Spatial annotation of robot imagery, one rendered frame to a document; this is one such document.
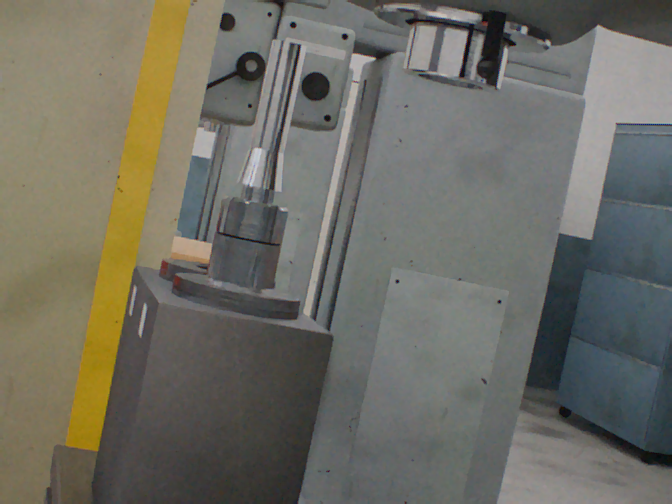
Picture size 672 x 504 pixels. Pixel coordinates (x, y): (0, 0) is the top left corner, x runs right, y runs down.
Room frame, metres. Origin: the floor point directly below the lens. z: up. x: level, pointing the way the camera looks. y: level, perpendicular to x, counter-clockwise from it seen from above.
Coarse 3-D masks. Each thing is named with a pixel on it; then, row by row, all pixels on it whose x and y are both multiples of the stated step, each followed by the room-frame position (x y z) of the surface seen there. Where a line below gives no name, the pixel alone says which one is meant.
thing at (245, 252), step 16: (224, 224) 0.91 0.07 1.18; (240, 224) 0.91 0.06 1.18; (256, 224) 0.91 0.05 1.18; (272, 224) 0.91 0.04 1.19; (224, 240) 0.91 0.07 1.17; (240, 240) 0.91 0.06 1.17; (256, 240) 0.91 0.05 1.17; (272, 240) 0.91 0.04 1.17; (224, 256) 0.91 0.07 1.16; (240, 256) 0.91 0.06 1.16; (256, 256) 0.91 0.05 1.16; (272, 256) 0.92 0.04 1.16; (208, 272) 0.92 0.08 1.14; (224, 272) 0.91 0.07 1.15; (240, 272) 0.91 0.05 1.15; (256, 272) 0.91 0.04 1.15; (272, 272) 0.92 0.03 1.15; (240, 288) 0.91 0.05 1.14; (256, 288) 0.91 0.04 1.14
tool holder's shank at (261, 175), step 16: (272, 48) 0.92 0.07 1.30; (288, 48) 0.92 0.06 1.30; (304, 48) 0.92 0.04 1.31; (272, 64) 0.92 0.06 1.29; (288, 64) 0.92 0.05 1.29; (272, 80) 0.92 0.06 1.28; (288, 80) 0.92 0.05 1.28; (272, 96) 0.92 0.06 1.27; (288, 96) 0.92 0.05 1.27; (272, 112) 0.92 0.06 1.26; (288, 112) 0.92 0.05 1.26; (256, 128) 0.92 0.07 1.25; (272, 128) 0.92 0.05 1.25; (288, 128) 0.93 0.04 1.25; (256, 144) 0.92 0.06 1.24; (272, 144) 0.92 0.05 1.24; (256, 160) 0.92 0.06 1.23; (272, 160) 0.92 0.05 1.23; (240, 176) 0.92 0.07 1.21; (256, 176) 0.91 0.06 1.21; (272, 176) 0.92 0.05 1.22; (256, 192) 0.92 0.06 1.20; (272, 192) 0.92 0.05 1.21
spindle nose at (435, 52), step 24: (432, 24) 0.62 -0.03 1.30; (456, 24) 0.61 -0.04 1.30; (408, 48) 0.63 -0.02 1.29; (432, 48) 0.62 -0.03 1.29; (456, 48) 0.61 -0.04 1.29; (480, 48) 0.62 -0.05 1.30; (504, 48) 0.63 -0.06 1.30; (408, 72) 0.64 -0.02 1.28; (432, 72) 0.62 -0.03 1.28; (456, 72) 0.61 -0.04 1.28
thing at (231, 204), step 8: (224, 200) 0.92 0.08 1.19; (232, 200) 0.91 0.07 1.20; (240, 200) 0.91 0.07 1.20; (248, 200) 0.91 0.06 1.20; (224, 208) 0.92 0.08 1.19; (232, 208) 0.91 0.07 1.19; (240, 208) 0.91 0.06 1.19; (248, 208) 0.91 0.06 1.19; (256, 208) 0.91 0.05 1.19; (264, 208) 0.91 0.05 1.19; (272, 208) 0.91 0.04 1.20; (280, 208) 0.92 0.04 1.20; (256, 216) 0.91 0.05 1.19; (264, 216) 0.91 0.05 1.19; (272, 216) 0.91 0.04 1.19; (280, 216) 0.92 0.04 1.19
